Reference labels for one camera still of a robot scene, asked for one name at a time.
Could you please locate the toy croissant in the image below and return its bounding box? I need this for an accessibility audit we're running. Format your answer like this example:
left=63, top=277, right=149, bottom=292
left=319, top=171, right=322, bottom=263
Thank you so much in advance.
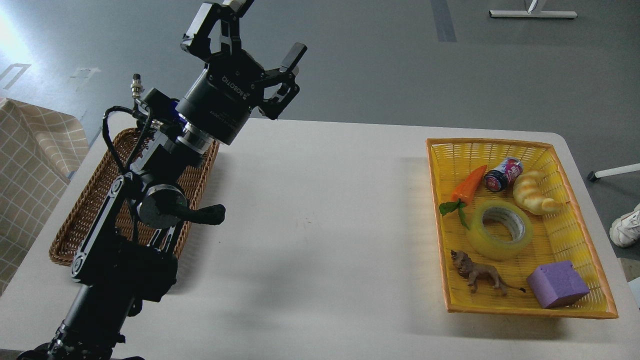
left=512, top=170, right=569, bottom=215

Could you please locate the yellow tape roll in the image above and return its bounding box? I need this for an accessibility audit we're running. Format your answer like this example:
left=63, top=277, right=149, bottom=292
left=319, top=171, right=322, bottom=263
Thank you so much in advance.
left=466, top=200, right=534, bottom=261

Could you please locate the white stand base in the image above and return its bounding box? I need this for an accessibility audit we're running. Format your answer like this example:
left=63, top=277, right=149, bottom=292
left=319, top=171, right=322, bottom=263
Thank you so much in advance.
left=488, top=0, right=578, bottom=19

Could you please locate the yellow wicker basket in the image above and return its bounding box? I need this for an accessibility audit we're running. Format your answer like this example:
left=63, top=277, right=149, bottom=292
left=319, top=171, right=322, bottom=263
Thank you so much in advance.
left=426, top=137, right=618, bottom=319

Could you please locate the purple foam block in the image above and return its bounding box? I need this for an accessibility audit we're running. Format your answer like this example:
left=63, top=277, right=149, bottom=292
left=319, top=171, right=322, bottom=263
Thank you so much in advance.
left=526, top=260, right=590, bottom=309

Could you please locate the orange toy carrot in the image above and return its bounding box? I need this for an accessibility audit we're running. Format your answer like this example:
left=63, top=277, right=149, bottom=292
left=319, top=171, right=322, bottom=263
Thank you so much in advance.
left=438, top=165, right=488, bottom=230

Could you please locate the brown wicker basket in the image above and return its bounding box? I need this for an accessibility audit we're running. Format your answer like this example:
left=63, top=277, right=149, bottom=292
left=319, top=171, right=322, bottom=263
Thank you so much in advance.
left=48, top=127, right=220, bottom=267

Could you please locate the brown toy lion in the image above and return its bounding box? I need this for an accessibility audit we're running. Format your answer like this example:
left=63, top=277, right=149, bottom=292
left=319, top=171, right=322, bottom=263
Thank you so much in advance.
left=449, top=249, right=527, bottom=296

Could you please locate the white shoe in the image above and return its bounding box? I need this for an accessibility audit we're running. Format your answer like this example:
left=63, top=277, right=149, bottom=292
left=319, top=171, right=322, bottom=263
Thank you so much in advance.
left=609, top=204, right=640, bottom=248

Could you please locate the small purple can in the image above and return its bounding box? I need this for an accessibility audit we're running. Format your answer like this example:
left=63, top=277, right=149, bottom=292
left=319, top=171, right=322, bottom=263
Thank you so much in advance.
left=483, top=157, right=524, bottom=193

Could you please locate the white table leg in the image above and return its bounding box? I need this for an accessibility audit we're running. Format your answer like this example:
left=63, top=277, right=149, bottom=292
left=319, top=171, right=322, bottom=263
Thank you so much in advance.
left=586, top=162, right=640, bottom=183

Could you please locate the beige checkered cloth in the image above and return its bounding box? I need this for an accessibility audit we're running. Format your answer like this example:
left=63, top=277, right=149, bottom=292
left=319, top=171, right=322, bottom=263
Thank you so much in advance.
left=0, top=98, right=89, bottom=291

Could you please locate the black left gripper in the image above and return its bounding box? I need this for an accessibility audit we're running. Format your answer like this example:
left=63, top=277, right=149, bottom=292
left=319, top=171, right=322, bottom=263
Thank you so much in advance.
left=176, top=0, right=308, bottom=146

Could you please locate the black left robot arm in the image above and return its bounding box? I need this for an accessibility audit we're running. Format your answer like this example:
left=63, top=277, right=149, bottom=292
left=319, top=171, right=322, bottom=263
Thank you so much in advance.
left=17, top=0, right=307, bottom=360

